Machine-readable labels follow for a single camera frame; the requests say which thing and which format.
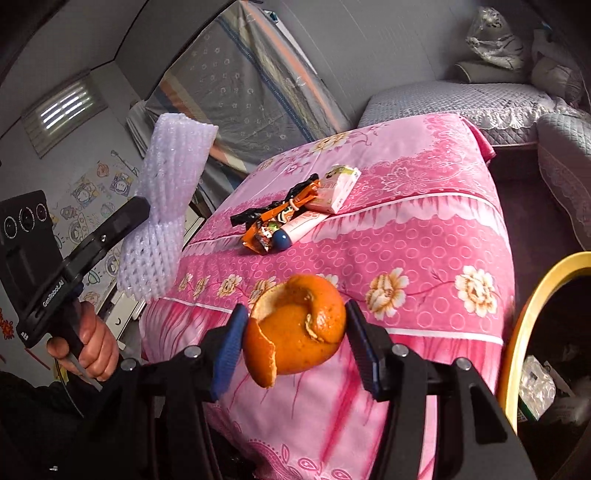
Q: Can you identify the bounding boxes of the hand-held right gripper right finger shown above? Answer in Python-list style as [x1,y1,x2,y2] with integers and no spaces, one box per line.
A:
[344,299,536,480]

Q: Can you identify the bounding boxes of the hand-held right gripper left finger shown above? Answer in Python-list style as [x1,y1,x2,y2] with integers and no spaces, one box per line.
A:
[90,304,252,480]

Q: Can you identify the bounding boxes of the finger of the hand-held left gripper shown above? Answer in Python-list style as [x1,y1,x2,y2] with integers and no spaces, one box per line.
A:
[61,196,152,278]

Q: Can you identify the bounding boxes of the white foam net sleeve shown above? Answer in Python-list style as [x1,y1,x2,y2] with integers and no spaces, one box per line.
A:
[116,113,219,301]

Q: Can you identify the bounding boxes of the orange peel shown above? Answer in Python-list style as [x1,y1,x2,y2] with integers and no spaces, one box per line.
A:
[243,274,347,387]

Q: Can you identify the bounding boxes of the small colourful candy wrapper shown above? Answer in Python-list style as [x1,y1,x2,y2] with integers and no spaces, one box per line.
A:
[243,222,278,254]

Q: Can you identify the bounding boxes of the pink tube blue cap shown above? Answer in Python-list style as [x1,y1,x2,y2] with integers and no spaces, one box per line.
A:
[269,210,331,252]

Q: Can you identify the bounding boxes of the orange black snack wrapper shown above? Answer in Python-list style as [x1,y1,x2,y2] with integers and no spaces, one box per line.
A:
[231,174,320,227]

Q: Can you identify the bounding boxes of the yellow rimmed waste bin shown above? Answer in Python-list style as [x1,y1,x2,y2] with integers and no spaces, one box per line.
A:
[498,251,591,480]

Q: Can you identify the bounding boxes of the small cardboard box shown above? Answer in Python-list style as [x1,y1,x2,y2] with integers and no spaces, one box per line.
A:
[307,165,362,214]

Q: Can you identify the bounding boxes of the person's left forearm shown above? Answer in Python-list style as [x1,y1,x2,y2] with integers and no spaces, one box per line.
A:
[0,369,105,480]

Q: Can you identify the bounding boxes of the person's left hand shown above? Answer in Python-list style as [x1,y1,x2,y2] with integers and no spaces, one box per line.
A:
[46,301,121,382]

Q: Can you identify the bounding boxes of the plain grey draped cloth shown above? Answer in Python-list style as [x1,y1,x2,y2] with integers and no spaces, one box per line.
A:
[127,102,158,151]

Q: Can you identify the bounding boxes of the pink floral blanket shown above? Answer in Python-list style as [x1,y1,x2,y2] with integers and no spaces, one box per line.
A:
[139,113,515,480]

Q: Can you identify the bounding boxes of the grey quilted sofa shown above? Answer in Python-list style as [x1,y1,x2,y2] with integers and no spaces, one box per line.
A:
[358,28,591,252]

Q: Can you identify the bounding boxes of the grey bolster pillow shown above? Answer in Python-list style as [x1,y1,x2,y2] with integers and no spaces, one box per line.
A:
[455,60,532,84]

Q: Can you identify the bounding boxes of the beige cushion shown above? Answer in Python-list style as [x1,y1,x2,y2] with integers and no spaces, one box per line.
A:
[531,55,583,104]

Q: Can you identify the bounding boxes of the plastic wrapped tiger plush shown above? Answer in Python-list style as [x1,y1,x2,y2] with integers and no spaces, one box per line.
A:
[465,7,527,70]

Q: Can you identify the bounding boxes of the cartoon printed wall cloth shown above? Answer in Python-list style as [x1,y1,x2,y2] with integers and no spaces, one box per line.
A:
[44,147,148,319]

